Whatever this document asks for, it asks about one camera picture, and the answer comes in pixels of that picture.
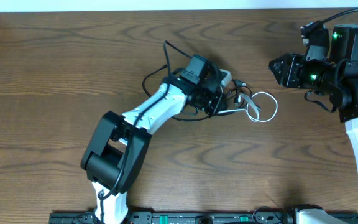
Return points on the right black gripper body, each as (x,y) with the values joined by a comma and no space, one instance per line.
(314,75)

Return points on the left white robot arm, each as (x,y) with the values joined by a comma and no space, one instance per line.
(117,149)

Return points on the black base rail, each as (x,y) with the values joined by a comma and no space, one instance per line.
(262,216)

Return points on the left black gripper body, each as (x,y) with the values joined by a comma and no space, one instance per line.
(210,101)

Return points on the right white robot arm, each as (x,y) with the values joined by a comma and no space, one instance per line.
(341,82)

